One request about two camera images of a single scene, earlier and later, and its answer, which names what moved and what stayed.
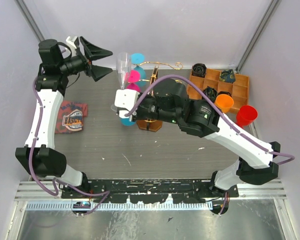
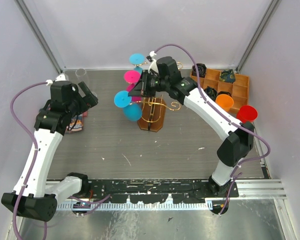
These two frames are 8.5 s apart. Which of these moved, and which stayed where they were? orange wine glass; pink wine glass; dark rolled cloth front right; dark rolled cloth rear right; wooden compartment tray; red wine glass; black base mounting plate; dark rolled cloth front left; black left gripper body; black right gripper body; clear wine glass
Moved: clear wine glass; black left gripper body; black right gripper body
Stayed: dark rolled cloth front left; dark rolled cloth front right; wooden compartment tray; black base mounting plate; orange wine glass; red wine glass; pink wine glass; dark rolled cloth rear right
